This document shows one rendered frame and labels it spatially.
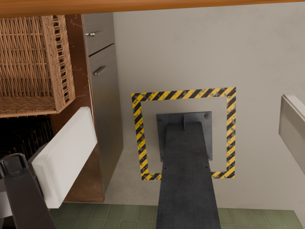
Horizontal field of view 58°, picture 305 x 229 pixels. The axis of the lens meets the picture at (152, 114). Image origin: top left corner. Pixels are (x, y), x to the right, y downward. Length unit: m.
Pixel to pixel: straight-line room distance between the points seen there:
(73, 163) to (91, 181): 1.02
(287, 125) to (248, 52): 1.39
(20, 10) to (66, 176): 0.23
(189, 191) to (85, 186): 0.44
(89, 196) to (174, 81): 0.76
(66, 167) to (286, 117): 0.13
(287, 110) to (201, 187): 0.90
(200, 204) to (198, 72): 0.79
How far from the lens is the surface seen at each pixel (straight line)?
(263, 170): 1.85
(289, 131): 0.18
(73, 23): 0.99
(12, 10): 0.36
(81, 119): 0.18
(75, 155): 0.18
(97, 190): 1.21
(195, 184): 1.09
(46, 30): 0.87
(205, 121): 1.63
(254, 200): 1.97
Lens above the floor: 1.51
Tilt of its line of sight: 68 degrees down
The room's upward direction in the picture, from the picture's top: 165 degrees counter-clockwise
